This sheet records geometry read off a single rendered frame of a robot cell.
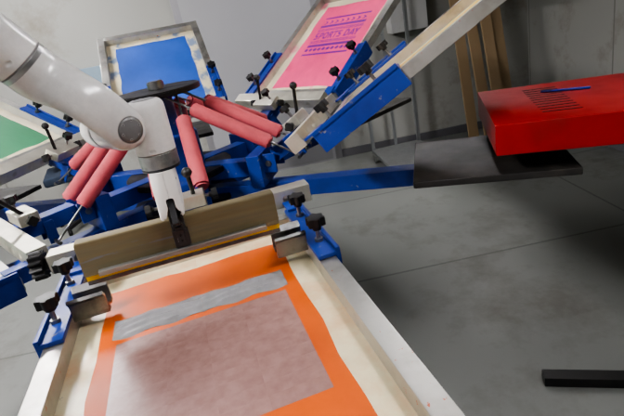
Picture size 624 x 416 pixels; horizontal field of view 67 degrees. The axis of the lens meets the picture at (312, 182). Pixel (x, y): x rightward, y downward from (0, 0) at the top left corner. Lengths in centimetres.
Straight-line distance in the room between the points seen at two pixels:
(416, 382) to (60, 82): 69
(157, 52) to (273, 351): 234
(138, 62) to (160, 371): 223
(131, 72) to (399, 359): 239
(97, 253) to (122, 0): 403
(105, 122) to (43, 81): 11
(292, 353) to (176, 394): 19
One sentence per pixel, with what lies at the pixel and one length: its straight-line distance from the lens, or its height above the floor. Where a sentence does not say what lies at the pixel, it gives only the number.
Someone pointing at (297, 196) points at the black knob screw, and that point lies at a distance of 116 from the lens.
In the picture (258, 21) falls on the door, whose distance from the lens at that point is 470.
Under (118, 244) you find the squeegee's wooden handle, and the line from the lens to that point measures 102.
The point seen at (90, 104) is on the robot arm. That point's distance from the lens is 83.
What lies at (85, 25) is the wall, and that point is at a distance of 501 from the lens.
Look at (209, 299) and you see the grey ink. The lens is 103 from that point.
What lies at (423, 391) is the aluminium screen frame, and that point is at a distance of 69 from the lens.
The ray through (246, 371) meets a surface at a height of 96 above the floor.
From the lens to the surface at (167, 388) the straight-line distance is 86.
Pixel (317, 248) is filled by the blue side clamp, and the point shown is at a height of 100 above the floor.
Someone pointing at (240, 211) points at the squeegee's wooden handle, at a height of 111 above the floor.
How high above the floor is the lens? 148
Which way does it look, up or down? 20 degrees down
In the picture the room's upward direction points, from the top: 11 degrees counter-clockwise
